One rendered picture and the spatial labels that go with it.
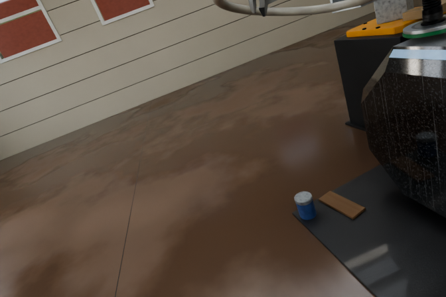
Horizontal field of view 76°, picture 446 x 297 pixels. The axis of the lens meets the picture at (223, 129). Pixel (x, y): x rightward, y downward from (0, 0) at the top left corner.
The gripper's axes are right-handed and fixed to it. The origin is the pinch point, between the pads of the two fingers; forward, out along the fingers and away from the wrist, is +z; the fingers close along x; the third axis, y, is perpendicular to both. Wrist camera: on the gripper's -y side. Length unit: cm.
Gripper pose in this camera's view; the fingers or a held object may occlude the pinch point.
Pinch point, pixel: (256, 9)
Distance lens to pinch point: 76.8
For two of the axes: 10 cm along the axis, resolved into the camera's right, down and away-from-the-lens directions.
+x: 5.6, -1.6, 8.1
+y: 8.3, 1.2, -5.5
